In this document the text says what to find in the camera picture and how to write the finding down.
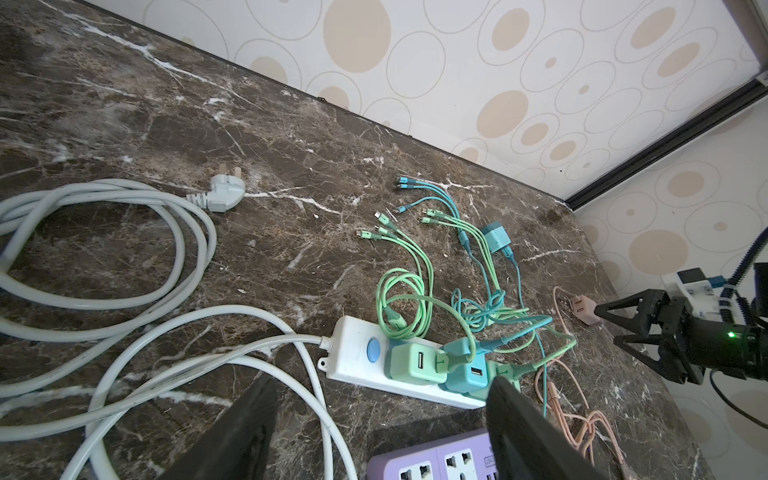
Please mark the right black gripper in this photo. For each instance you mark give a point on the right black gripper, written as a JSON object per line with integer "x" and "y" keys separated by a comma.
{"x": 687, "y": 346}

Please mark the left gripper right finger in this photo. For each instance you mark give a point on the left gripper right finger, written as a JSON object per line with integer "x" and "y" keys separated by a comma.
{"x": 524, "y": 444}

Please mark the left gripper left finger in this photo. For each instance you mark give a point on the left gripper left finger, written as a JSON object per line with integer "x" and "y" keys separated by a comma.
{"x": 237, "y": 445}

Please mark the pink charger plug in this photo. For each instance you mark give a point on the pink charger plug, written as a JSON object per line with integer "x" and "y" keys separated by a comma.
{"x": 583, "y": 308}

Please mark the darker green charger plug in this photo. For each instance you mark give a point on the darker green charger plug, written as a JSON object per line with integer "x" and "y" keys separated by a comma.
{"x": 509, "y": 372}

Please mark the teal charger plug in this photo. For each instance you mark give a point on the teal charger plug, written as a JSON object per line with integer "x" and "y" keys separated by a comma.
{"x": 466, "y": 379}
{"x": 497, "y": 238}

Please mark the light green charger plug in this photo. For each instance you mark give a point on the light green charger plug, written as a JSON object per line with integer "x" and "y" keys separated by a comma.
{"x": 417, "y": 364}

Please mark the white blue power strip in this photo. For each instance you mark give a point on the white blue power strip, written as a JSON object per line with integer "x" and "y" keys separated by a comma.
{"x": 357, "y": 356}

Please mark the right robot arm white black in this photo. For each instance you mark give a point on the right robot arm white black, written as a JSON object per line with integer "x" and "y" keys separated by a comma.
{"x": 747, "y": 289}

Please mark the purple power strip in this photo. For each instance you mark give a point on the purple power strip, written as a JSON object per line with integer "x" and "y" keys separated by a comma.
{"x": 463, "y": 456}

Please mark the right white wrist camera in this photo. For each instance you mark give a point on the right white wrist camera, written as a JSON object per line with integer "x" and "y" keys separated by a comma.
{"x": 701, "y": 293}

